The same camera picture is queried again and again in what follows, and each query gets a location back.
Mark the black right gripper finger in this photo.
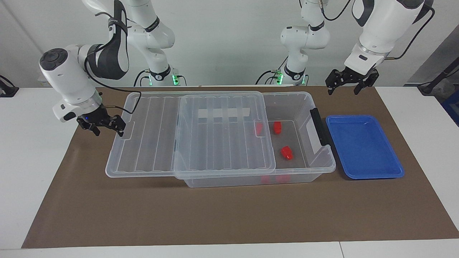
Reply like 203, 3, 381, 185
76, 118, 101, 137
108, 115, 127, 137

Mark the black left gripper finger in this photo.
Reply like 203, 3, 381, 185
325, 69, 346, 95
353, 70, 379, 95

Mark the clear ribbed plastic lid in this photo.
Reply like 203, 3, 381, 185
105, 91, 276, 180

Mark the blue plastic tray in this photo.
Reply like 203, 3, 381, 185
325, 115, 405, 180

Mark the clear plastic storage box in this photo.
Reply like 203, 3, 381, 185
174, 91, 336, 188

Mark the black pole stand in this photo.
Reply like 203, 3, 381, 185
418, 57, 459, 95

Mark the grey partition panel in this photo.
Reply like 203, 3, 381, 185
409, 34, 459, 86

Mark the blue crate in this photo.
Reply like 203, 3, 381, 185
442, 90, 459, 126

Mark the white label strip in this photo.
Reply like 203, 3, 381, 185
197, 107, 250, 119

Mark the brown table mat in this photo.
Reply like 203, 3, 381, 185
22, 86, 459, 248

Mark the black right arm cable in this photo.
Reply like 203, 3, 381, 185
84, 45, 142, 115

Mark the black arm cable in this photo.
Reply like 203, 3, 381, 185
84, 45, 142, 115
320, 0, 435, 61

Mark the black base cable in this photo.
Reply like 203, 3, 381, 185
255, 70, 278, 85
133, 69, 150, 87

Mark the black box latch handle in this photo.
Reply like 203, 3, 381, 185
310, 107, 332, 147

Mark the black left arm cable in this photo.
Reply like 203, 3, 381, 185
320, 0, 435, 61

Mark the black clamp mount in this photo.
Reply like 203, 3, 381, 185
0, 75, 19, 98

